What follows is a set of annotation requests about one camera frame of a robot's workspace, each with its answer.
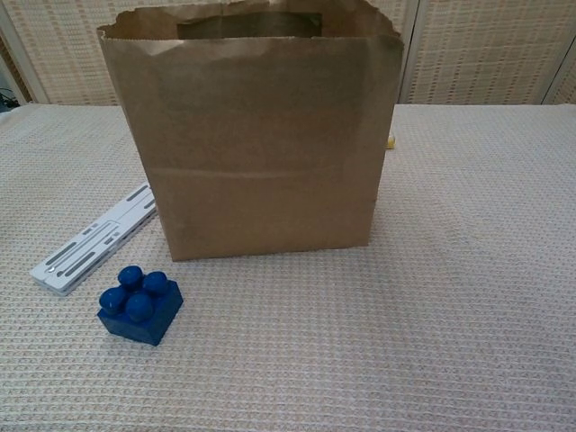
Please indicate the bamboo folding screen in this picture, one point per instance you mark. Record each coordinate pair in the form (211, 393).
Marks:
(486, 54)

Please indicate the brown paper bag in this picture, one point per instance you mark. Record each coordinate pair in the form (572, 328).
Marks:
(261, 148)

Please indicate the blue toy building block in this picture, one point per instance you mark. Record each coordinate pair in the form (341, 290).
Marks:
(144, 321)

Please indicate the small yellow snack box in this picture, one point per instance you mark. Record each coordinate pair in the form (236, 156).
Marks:
(392, 141)

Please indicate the white folding stand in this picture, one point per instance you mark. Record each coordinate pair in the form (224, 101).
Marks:
(90, 238)

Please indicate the beige woven tablecloth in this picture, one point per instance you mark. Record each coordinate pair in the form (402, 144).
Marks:
(360, 337)

